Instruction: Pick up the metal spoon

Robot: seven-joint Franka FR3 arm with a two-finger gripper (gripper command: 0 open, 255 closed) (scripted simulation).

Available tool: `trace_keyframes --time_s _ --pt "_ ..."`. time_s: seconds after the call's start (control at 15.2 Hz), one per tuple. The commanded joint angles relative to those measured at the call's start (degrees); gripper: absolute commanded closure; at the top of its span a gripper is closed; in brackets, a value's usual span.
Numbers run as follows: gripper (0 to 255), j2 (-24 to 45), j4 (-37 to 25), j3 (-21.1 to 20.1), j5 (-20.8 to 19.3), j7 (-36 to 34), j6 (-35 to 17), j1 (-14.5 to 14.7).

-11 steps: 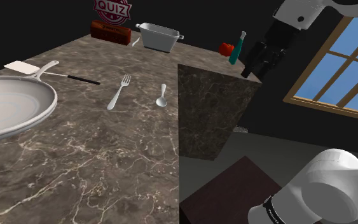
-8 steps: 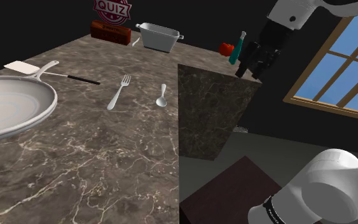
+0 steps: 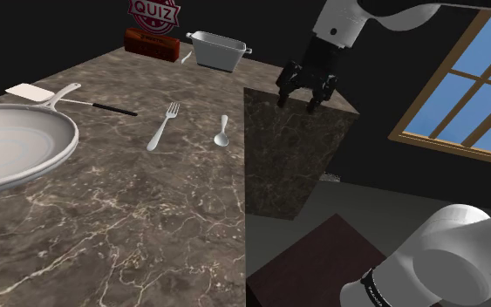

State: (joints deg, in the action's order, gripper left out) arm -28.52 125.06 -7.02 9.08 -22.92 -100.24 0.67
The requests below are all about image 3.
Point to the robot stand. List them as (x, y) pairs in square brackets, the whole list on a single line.
[(313, 268)]

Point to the wooden framed window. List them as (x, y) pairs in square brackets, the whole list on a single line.
[(470, 93)]

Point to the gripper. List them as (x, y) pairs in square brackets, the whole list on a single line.
[(319, 59)]

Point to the red-brown box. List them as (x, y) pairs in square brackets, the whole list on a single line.
[(151, 44)]

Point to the white rectangular baking dish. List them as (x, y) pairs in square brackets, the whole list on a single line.
[(217, 53)]

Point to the silver fork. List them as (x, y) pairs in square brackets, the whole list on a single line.
[(163, 126)]

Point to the white frying pan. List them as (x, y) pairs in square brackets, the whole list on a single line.
[(15, 144)]

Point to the silver spoon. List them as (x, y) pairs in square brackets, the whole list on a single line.
[(221, 137)]

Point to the small white spoon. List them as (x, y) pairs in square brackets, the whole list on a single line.
[(186, 57)]

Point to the red round sign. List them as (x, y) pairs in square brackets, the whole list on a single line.
[(153, 15)]

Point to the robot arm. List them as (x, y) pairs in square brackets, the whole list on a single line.
[(445, 255)]

